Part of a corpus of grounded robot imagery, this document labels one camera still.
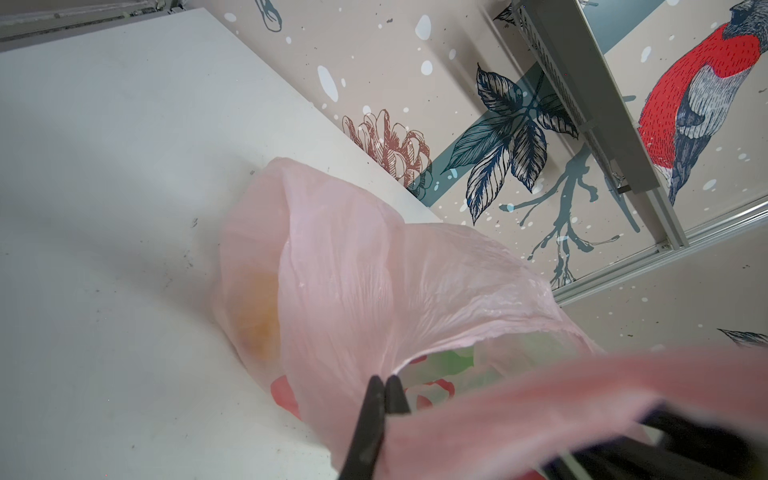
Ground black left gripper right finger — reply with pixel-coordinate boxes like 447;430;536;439
385;375;411;415

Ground pink plastic fruit bag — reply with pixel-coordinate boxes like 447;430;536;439
216;158;767;479

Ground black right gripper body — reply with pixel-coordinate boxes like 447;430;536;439
539;405;767;480

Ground yellow lemon fruit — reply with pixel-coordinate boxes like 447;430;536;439
230;272;280;363

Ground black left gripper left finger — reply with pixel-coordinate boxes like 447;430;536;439
338;376;387;480

